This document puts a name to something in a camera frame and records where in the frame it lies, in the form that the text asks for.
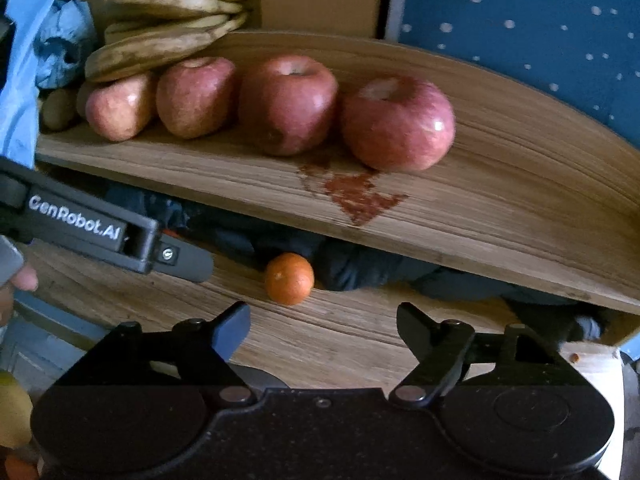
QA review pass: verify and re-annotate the metal baking tray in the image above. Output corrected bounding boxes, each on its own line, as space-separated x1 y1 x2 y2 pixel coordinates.
0 288 289 401

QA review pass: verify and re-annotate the dark blue cloth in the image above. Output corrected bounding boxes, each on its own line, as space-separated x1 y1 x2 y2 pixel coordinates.
104 184 608 347

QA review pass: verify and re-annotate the bunch of ripe bananas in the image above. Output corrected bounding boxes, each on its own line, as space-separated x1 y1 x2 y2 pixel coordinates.
85 0 248 82

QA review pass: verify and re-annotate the brown kiwi shelf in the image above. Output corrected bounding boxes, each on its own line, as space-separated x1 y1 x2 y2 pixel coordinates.
40 89 76 131
76 81 96 118

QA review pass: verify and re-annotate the light blue hanging garment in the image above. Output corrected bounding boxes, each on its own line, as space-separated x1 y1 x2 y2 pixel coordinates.
1 0 96 168

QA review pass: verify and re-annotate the wooden raised shelf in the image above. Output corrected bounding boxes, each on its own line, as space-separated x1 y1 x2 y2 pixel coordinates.
34 29 640 317

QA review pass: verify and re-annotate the person's hand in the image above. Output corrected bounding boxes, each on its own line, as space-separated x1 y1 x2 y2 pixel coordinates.
0 263 39 326

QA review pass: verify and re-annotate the red apple far right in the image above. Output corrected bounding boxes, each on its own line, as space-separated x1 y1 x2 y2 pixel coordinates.
340 76 456 172

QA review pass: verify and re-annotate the small orange tangerine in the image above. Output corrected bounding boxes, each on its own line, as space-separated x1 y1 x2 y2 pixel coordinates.
3 454 39 480
264 252 314 306

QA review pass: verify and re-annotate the yellow green pear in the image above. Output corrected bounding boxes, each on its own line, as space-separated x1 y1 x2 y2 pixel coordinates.
0 370 32 448

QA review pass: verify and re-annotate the red apple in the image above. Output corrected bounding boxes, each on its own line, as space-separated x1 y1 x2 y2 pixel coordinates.
238 54 338 156
156 56 238 140
340 76 456 172
85 72 157 142

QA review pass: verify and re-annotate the blue starry panel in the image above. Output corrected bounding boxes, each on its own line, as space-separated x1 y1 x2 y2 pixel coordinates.
386 0 639 145

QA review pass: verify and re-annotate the brown kiwi right shelf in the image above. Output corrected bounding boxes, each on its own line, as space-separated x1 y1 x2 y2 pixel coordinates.
76 81 96 118

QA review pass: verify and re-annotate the brown kiwi left shelf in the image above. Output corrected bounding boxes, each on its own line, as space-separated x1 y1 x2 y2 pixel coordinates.
40 89 76 131

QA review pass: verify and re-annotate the red apple far left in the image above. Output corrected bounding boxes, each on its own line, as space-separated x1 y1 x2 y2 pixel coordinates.
85 72 157 142

